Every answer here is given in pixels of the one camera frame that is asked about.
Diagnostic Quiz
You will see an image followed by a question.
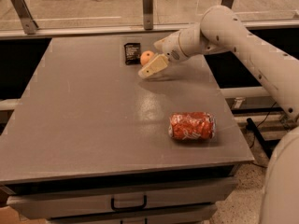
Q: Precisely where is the middle metal rail bracket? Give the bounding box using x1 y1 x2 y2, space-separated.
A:
142 0 153 30

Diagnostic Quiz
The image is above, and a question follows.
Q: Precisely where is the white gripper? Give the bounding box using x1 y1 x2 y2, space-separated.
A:
138 31 188 78

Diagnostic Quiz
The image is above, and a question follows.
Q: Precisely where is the grey drawer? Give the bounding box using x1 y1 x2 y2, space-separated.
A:
7 176 237 219
47 204 217 224

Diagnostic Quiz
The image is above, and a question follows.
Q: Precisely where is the black bar on floor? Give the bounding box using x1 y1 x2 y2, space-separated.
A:
246 118 278 159

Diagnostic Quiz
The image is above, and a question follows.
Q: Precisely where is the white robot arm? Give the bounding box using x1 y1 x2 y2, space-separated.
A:
138 6 299 224

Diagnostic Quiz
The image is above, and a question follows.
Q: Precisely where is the crushed red soda can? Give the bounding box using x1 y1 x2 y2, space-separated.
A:
168 112 216 141

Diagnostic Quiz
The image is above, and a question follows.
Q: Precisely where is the grey upper drawer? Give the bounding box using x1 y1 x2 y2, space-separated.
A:
7 176 237 219

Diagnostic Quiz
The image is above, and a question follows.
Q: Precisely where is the grey horizontal rail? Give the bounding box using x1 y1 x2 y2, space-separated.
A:
0 19 299 40

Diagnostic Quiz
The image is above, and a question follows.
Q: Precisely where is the left metal rail bracket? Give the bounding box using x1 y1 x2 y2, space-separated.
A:
10 0 38 35

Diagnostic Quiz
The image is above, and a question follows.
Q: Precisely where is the grey lower drawer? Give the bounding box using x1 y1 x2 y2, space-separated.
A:
47 204 217 224

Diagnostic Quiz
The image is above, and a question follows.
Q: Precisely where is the orange fruit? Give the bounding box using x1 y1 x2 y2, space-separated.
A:
140 50 154 65

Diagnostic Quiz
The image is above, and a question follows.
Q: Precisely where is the black drawer handle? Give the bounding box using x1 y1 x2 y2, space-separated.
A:
110 195 148 212

